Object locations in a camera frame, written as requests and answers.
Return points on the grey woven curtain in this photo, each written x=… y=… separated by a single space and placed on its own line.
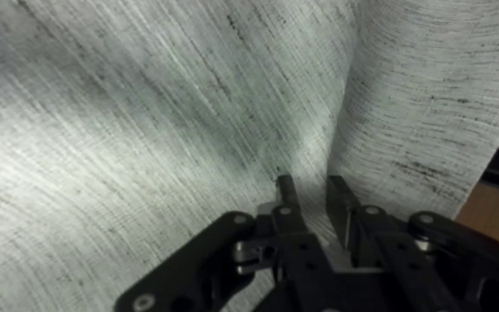
x=145 y=114

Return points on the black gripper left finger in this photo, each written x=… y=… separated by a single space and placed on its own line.
x=289 y=260

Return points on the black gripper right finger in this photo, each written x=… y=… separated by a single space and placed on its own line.
x=423 y=265

